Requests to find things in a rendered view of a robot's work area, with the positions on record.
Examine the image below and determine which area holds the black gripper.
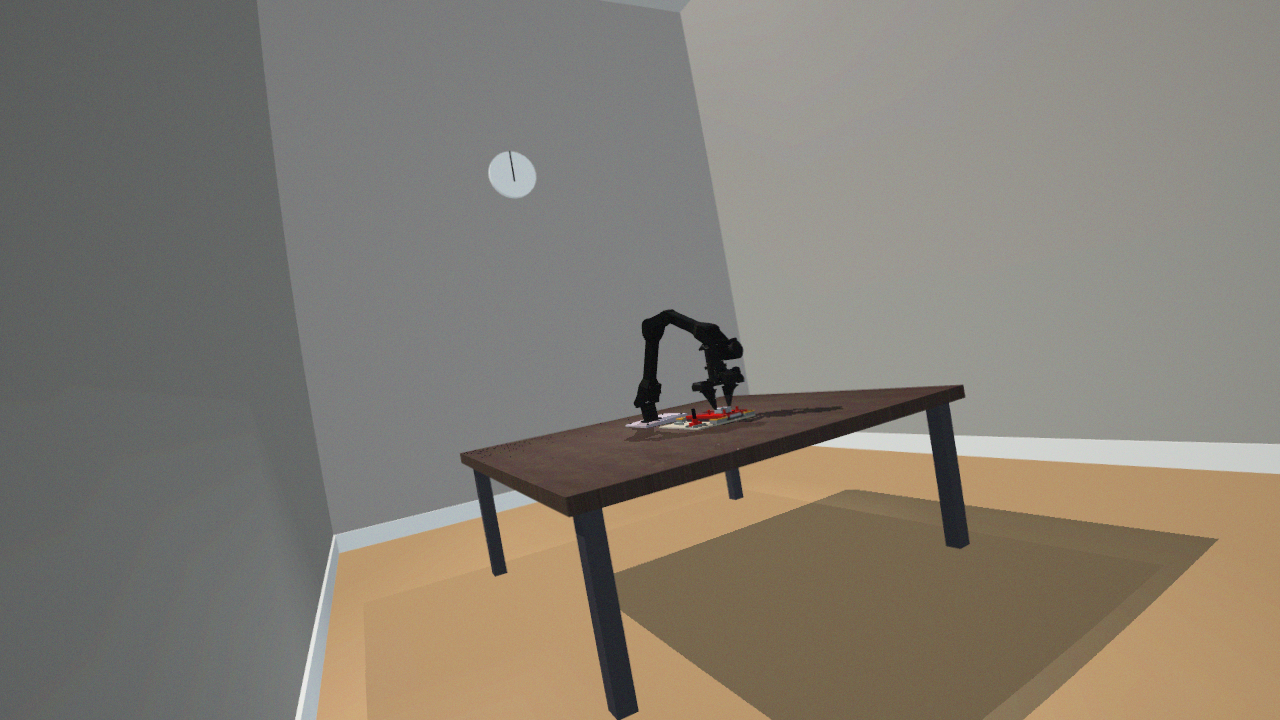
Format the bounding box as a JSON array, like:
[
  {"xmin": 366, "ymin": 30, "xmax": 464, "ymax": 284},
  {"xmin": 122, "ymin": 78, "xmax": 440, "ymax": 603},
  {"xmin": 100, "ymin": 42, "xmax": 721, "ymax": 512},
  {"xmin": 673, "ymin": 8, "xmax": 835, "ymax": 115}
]
[{"xmin": 692, "ymin": 361, "xmax": 745, "ymax": 410}]

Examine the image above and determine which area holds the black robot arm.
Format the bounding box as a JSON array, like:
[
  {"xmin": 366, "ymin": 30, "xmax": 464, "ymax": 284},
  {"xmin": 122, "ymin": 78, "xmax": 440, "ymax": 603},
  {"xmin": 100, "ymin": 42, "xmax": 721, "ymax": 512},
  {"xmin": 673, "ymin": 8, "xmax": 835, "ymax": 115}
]
[{"xmin": 634, "ymin": 309, "xmax": 742, "ymax": 423}]

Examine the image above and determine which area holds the cream flat rectangular slab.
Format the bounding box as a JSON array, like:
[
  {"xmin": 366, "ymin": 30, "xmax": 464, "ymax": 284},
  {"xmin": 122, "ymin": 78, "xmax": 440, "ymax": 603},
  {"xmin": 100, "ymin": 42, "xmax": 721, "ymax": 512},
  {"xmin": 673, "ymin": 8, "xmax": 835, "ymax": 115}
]
[{"xmin": 659, "ymin": 410, "xmax": 755, "ymax": 430}]

